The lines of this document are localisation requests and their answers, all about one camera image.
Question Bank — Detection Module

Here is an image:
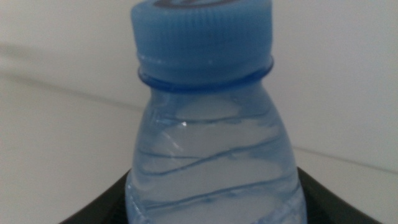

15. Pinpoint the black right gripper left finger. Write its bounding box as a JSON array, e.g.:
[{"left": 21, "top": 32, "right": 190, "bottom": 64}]
[{"left": 58, "top": 169, "right": 131, "bottom": 224}]

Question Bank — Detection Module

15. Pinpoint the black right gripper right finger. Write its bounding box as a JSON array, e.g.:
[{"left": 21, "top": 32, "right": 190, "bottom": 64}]
[{"left": 297, "top": 167, "right": 385, "bottom": 224}]

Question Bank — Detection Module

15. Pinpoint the clear water bottle blue cap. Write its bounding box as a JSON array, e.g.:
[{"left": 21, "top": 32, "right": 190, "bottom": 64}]
[{"left": 124, "top": 0, "right": 308, "bottom": 224}]

